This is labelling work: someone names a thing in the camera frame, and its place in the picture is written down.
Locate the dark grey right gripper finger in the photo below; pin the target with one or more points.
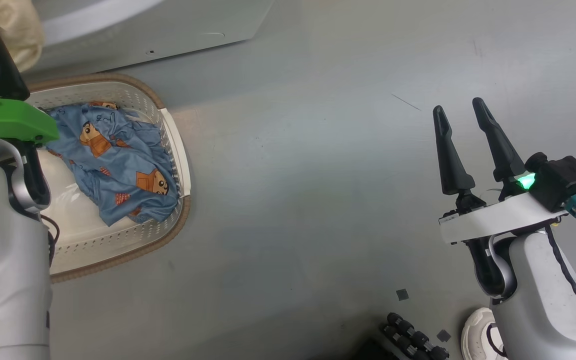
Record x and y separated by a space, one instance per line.
503 155
453 170

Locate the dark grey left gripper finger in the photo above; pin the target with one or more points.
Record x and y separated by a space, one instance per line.
5 75

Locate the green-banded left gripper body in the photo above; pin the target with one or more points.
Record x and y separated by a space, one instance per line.
3 120

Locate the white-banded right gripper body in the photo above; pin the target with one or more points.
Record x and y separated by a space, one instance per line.
498 217

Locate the cream plain garment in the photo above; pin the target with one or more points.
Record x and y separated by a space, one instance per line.
18 30

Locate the blue bear-print garment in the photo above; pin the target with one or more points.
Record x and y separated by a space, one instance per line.
118 165

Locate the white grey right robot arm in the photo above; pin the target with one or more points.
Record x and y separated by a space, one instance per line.
538 300

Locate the black robot base connector row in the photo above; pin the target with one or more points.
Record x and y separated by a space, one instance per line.
413 340

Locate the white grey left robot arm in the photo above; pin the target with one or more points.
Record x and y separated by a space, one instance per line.
3 275

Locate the cream perforated plastic laundry basket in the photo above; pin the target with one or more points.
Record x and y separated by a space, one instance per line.
78 220

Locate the white front-load washing machine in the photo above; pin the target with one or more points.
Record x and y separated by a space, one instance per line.
168 25

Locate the white ribbed sneaker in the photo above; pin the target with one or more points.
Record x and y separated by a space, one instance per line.
475 335

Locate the small dark square floor marker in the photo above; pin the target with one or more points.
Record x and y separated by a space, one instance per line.
443 335
402 294

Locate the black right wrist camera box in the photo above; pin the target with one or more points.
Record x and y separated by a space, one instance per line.
565 182

